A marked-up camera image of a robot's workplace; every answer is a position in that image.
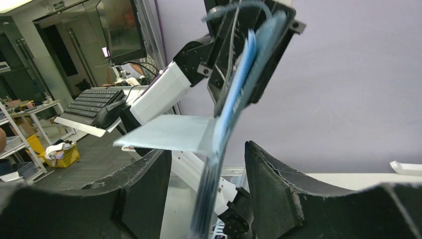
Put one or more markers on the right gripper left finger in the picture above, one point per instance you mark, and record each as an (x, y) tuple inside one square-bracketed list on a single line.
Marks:
[(128, 204)]

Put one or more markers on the black keyboard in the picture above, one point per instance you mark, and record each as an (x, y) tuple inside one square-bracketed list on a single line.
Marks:
[(85, 107)]

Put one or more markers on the black computer mouse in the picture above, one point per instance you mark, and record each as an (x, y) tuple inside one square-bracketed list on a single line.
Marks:
[(109, 114)]

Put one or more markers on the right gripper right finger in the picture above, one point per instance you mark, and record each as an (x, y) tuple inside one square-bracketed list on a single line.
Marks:
[(288, 204)]

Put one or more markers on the white plastic bin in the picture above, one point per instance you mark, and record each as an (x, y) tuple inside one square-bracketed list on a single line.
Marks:
[(406, 168)]

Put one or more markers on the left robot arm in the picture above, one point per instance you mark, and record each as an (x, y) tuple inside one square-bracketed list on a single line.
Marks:
[(238, 57)]

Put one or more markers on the dark monitor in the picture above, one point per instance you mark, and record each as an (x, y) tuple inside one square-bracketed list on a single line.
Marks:
[(122, 30)]

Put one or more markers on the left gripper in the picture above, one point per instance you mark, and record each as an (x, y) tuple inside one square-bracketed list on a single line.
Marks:
[(225, 43)]

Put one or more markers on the blue card holder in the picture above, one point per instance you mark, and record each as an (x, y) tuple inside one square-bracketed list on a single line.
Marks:
[(202, 135)]

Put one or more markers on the yellow basket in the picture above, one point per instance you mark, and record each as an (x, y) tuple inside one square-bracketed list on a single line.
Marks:
[(60, 154)]

